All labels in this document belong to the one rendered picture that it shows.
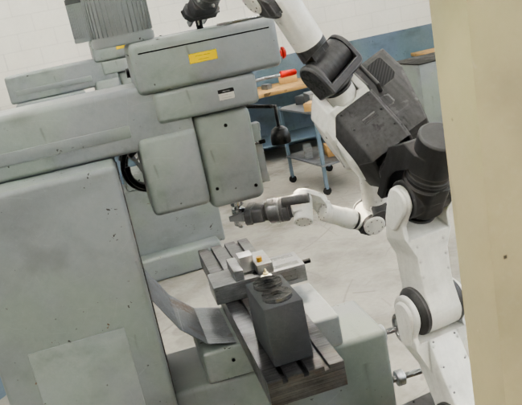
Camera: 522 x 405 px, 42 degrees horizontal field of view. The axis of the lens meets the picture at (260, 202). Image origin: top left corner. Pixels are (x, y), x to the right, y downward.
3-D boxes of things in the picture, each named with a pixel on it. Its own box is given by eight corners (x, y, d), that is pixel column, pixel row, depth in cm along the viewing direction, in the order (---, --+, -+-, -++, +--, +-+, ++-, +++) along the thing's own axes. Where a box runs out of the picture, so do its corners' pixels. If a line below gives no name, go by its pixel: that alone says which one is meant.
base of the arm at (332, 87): (372, 67, 192) (345, 67, 201) (351, 32, 185) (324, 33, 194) (341, 104, 188) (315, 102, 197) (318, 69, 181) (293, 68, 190)
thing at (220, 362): (314, 308, 273) (309, 280, 270) (344, 345, 240) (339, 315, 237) (194, 342, 264) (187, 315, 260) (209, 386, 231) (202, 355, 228)
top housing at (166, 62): (264, 62, 240) (255, 15, 235) (284, 65, 215) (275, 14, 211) (133, 90, 231) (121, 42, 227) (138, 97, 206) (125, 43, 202)
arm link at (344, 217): (319, 214, 241) (364, 226, 249) (328, 230, 233) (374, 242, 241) (333, 190, 237) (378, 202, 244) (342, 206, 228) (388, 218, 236)
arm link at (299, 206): (283, 204, 240) (314, 200, 237) (283, 231, 234) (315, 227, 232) (275, 188, 230) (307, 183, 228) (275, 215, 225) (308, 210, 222)
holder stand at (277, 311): (290, 325, 219) (280, 269, 213) (314, 355, 198) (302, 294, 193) (256, 336, 216) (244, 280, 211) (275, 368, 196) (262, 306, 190)
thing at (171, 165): (199, 187, 244) (184, 117, 237) (211, 203, 221) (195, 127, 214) (149, 200, 241) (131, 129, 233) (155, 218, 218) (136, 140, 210)
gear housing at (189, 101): (244, 96, 240) (238, 67, 237) (261, 102, 217) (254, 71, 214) (151, 116, 234) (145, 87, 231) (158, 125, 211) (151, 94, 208)
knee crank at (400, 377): (441, 366, 261) (440, 352, 259) (450, 373, 255) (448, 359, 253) (390, 382, 257) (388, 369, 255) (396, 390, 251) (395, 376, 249)
